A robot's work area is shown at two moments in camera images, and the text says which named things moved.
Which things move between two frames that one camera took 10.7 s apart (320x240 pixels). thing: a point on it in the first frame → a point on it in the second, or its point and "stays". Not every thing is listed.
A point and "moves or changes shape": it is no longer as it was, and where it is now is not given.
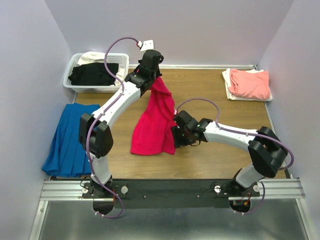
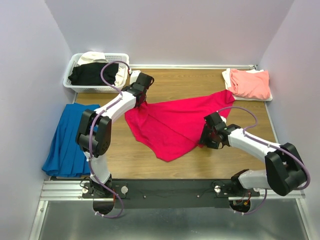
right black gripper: x=176 y=131 → x=204 y=138
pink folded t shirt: x=251 y=85 stays
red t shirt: x=155 y=131 moves or changes shape
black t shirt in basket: x=93 y=74 stays
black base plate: x=168 y=193 stays
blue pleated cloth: x=66 y=156 stays
